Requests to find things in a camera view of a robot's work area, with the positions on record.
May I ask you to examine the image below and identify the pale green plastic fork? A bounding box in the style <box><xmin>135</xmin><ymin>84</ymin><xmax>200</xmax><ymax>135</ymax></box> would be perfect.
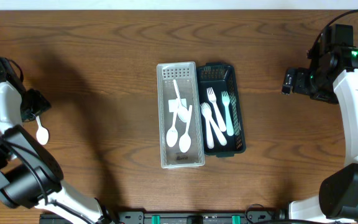
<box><xmin>222</xmin><ymin>91</ymin><xmax>234</xmax><ymax>136</ymax></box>

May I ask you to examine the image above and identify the white fork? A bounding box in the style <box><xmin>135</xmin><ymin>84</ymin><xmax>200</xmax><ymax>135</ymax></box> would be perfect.
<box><xmin>206</xmin><ymin>87</ymin><xmax>226</xmax><ymax>132</ymax></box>
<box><xmin>210</xmin><ymin>117</ymin><xmax>227</xmax><ymax>146</ymax></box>

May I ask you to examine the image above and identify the dark green plastic basket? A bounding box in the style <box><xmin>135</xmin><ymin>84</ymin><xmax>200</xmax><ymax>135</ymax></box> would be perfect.
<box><xmin>196</xmin><ymin>62</ymin><xmax>246</xmax><ymax>157</ymax></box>

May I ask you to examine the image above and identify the white thick plastic spoon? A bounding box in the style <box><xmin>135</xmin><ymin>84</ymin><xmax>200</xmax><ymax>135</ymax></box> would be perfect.
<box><xmin>201</xmin><ymin>103</ymin><xmax>214</xmax><ymax>149</ymax></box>

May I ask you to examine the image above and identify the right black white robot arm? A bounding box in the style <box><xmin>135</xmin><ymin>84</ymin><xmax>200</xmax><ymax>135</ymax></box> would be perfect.
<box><xmin>282</xmin><ymin>24</ymin><xmax>358</xmax><ymax>223</ymax></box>

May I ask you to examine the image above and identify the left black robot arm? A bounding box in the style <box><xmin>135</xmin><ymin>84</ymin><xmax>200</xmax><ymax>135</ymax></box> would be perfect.
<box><xmin>0</xmin><ymin>75</ymin><xmax>117</xmax><ymax>223</ymax></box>

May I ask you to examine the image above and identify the clear plastic basket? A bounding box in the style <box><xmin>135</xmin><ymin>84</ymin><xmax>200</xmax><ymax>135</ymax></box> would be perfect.
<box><xmin>157</xmin><ymin>62</ymin><xmax>204</xmax><ymax>169</ymax></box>

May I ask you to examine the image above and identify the white label sticker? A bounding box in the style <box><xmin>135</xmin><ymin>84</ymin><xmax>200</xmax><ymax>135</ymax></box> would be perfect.
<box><xmin>168</xmin><ymin>98</ymin><xmax>187</xmax><ymax>113</ymax></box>

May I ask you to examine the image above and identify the right black cable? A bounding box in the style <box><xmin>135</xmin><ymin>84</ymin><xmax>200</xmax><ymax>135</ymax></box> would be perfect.
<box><xmin>306</xmin><ymin>8</ymin><xmax>358</xmax><ymax>60</ymax></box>

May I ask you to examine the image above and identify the black cable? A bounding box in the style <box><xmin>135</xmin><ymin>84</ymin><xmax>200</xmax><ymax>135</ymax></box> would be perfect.
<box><xmin>306</xmin><ymin>8</ymin><xmax>358</xmax><ymax>60</ymax></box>
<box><xmin>0</xmin><ymin>57</ymin><xmax>105</xmax><ymax>224</ymax></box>

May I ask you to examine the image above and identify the left black cable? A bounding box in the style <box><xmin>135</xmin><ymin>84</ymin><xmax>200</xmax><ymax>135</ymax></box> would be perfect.
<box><xmin>0</xmin><ymin>57</ymin><xmax>105</xmax><ymax>224</ymax></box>

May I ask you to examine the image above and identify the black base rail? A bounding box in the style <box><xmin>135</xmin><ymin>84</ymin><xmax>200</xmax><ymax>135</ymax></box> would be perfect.
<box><xmin>39</xmin><ymin>203</ymin><xmax>291</xmax><ymax>224</ymax></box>

